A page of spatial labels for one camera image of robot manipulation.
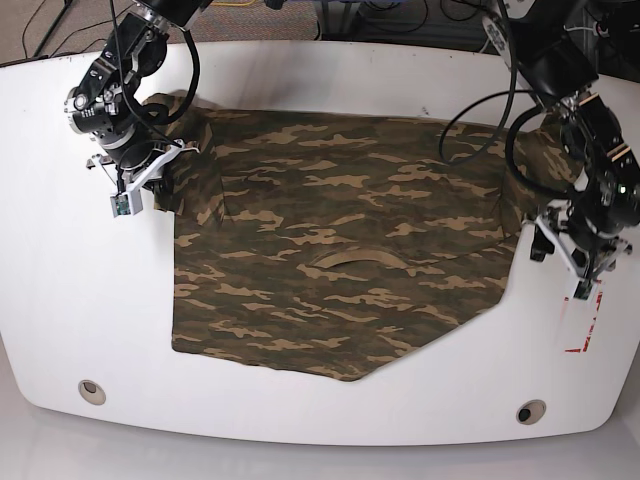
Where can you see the left table cable grommet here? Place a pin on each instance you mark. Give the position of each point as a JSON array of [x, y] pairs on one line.
[[91, 392]]

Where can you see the right table cable grommet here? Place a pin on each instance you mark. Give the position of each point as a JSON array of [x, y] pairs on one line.
[[531, 412]]

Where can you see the table cable grommet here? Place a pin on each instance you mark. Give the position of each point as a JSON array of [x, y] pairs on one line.
[[91, 392], [531, 412]]

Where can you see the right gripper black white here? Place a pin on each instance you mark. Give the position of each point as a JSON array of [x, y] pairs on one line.
[[142, 162]]

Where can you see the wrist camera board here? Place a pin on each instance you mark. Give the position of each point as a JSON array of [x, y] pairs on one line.
[[126, 203], [584, 288]]

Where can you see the camouflage t-shirt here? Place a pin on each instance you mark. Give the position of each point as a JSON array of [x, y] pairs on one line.
[[332, 244]]

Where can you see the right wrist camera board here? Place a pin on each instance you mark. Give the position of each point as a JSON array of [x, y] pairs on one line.
[[126, 203]]

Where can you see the red tape rectangle marking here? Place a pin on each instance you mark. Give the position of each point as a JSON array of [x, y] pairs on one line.
[[579, 322]]

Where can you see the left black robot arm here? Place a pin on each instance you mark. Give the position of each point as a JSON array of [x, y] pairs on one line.
[[531, 38]]

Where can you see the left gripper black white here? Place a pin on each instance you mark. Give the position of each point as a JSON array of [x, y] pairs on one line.
[[586, 252]]

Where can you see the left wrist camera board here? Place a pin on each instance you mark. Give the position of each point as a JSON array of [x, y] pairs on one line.
[[584, 288]]

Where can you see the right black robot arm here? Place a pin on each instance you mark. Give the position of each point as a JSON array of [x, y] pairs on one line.
[[104, 106]]

